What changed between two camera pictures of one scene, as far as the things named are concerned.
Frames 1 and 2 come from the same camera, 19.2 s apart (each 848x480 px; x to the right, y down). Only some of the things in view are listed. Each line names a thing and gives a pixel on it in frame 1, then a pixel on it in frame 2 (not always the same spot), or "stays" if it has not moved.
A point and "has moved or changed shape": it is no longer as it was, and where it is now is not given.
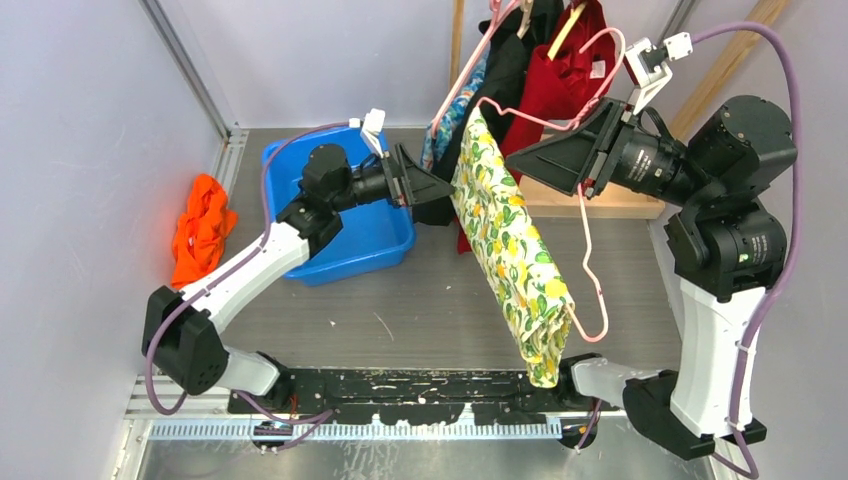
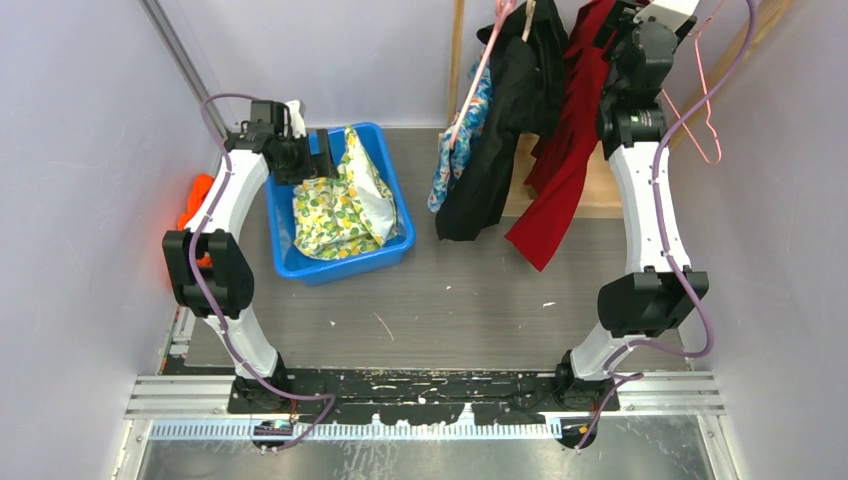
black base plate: (426, 395) stays
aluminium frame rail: (187, 69) stays
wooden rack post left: (456, 41) stays
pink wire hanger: (585, 225) has moved or changed shape
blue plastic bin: (372, 238) stays
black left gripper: (419, 187) → (304, 172)
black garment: (513, 43) → (527, 98)
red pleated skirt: (581, 74) → (559, 148)
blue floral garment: (436, 130) → (449, 160)
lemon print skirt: (487, 181) → (345, 215)
